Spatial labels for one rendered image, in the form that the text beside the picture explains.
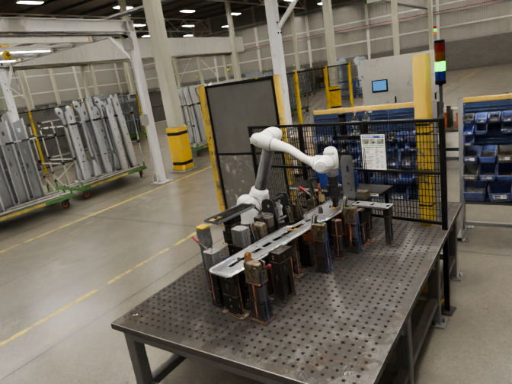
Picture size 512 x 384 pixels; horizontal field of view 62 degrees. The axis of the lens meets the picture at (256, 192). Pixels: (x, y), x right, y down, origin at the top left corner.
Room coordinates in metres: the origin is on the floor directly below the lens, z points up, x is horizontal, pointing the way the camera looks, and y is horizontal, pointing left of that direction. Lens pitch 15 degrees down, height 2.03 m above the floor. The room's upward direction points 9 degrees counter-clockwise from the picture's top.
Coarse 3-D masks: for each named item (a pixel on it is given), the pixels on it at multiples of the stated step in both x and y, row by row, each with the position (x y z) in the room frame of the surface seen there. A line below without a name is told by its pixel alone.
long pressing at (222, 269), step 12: (324, 204) 3.12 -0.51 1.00; (348, 204) 3.03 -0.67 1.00; (324, 216) 2.85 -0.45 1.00; (300, 228) 2.69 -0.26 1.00; (264, 240) 2.57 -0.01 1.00; (288, 240) 2.52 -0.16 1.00; (240, 252) 2.43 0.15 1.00; (264, 252) 2.38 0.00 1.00; (216, 264) 2.30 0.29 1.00; (228, 264) 2.28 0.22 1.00; (240, 264) 2.26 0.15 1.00; (228, 276) 2.14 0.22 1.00
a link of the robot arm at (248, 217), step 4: (244, 196) 3.40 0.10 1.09; (248, 196) 3.38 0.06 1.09; (240, 200) 3.35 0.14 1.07; (244, 200) 3.34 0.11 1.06; (248, 200) 3.34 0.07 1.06; (252, 200) 3.36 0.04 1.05; (256, 200) 3.42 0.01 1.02; (256, 204) 3.39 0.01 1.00; (248, 212) 3.32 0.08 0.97; (252, 212) 3.33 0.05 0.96; (256, 212) 3.38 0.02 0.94; (244, 216) 3.32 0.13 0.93; (248, 216) 3.32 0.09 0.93; (252, 216) 3.33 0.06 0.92; (244, 220) 3.33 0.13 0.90; (248, 220) 3.32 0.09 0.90; (252, 220) 3.33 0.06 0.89
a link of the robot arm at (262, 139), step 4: (264, 132) 3.29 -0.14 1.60; (268, 132) 3.29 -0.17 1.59; (252, 136) 3.27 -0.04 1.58; (256, 136) 3.25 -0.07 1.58; (260, 136) 3.23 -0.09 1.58; (264, 136) 3.22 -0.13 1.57; (268, 136) 3.22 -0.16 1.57; (272, 136) 3.27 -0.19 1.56; (252, 140) 3.26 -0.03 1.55; (256, 140) 3.23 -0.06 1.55; (260, 140) 3.22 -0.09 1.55; (264, 140) 3.20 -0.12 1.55; (268, 140) 3.19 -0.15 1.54; (256, 144) 3.24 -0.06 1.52; (260, 144) 3.22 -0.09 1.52; (264, 144) 3.19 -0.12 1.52; (268, 144) 3.18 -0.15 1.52; (264, 148) 3.21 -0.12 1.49; (268, 148) 3.19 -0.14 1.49
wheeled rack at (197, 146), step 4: (188, 96) 12.29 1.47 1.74; (188, 100) 12.30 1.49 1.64; (192, 104) 12.67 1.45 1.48; (192, 116) 12.29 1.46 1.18; (204, 128) 13.99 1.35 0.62; (196, 136) 12.29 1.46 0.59; (192, 144) 12.92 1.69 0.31; (196, 144) 12.73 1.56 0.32; (200, 144) 12.63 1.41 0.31; (204, 144) 12.64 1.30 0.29; (192, 148) 12.39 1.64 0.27; (196, 148) 12.30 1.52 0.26; (200, 148) 12.34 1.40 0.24; (200, 152) 12.44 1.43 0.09
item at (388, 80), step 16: (368, 64) 9.48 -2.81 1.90; (384, 64) 9.28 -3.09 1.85; (400, 64) 9.09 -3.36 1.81; (432, 64) 8.73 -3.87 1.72; (368, 80) 9.49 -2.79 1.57; (384, 80) 9.27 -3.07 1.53; (400, 80) 9.10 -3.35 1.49; (432, 80) 8.74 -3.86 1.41; (368, 96) 9.51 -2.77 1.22; (384, 96) 9.30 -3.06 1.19; (400, 96) 9.11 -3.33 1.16; (432, 96) 8.74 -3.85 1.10
